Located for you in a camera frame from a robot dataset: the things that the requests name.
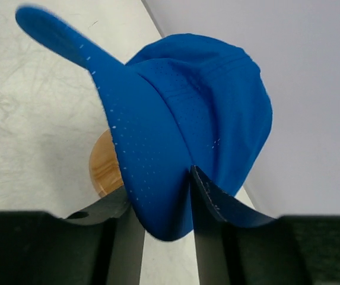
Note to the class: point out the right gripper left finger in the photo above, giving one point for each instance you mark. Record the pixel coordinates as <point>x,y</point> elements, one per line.
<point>100,244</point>

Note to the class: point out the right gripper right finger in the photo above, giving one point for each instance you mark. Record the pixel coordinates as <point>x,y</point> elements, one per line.
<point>236,244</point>

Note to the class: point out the wooden hat stand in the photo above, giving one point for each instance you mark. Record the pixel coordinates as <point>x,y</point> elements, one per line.
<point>104,167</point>

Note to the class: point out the blue cap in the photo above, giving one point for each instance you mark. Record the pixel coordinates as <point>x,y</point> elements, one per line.
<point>185,100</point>

